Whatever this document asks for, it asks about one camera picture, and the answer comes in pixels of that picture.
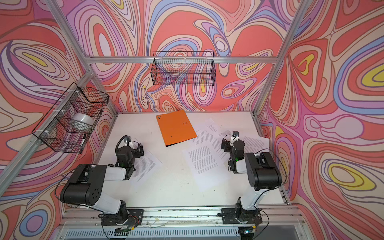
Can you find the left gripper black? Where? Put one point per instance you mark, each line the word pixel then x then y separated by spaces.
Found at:
pixel 137 150

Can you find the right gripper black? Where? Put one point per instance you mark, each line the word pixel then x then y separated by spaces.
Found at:
pixel 227 145

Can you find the printed paper sheet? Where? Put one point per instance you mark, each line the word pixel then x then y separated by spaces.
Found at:
pixel 146 166
pixel 213 134
pixel 206 166
pixel 253 144

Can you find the orange black folder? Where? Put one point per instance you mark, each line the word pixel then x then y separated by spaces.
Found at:
pixel 175 127

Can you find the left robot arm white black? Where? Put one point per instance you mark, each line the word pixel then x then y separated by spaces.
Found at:
pixel 84 187

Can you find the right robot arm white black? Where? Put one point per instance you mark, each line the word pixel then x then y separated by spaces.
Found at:
pixel 263 176

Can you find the marker pen in basket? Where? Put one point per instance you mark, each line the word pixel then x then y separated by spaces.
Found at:
pixel 83 142

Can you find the white tape roll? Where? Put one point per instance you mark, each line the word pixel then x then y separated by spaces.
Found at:
pixel 82 122

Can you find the white vented panel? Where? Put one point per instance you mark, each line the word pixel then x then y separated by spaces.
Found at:
pixel 150 234

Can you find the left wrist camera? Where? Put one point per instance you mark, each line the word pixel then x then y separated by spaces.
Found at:
pixel 127 141

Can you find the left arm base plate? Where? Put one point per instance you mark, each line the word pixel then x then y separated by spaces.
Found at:
pixel 133 218

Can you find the black wire basket left wall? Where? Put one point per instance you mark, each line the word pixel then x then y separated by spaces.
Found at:
pixel 58 134

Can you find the black wire basket wall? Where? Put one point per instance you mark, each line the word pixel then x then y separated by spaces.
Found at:
pixel 58 134
pixel 183 73

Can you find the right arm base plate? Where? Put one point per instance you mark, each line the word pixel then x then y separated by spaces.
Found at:
pixel 231 216

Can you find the aluminium front rail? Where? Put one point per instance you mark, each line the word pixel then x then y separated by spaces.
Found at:
pixel 205 216

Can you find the black wire basket back wall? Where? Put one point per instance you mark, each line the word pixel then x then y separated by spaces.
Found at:
pixel 183 73

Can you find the aluminium frame back bar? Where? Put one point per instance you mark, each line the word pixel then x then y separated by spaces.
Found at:
pixel 218 60

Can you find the aluminium frame right post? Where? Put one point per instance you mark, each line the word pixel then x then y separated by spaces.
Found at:
pixel 295 24

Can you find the aluminium frame post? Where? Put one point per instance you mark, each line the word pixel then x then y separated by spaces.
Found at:
pixel 295 24
pixel 72 39

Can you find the aluminium frame left post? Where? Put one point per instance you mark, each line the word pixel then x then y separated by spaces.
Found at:
pixel 72 39

